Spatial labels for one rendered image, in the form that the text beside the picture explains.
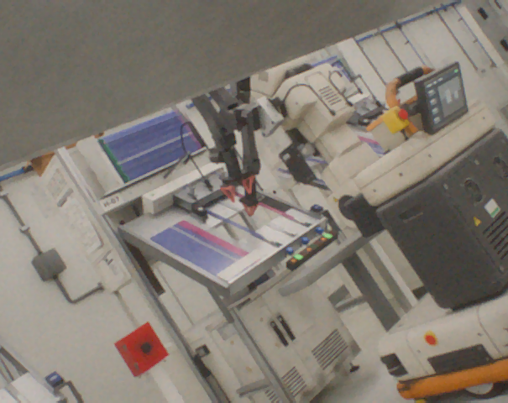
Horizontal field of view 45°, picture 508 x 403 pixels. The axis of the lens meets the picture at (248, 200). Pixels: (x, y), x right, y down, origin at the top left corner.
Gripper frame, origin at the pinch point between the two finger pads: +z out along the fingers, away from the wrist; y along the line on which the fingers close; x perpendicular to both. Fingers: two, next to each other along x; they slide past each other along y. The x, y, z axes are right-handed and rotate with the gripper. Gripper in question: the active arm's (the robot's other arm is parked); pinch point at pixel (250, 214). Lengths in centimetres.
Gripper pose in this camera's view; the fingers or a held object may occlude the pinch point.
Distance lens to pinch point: 297.4
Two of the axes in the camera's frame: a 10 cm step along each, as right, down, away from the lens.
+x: 7.4, 2.8, -6.1
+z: 0.2, 9.0, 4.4
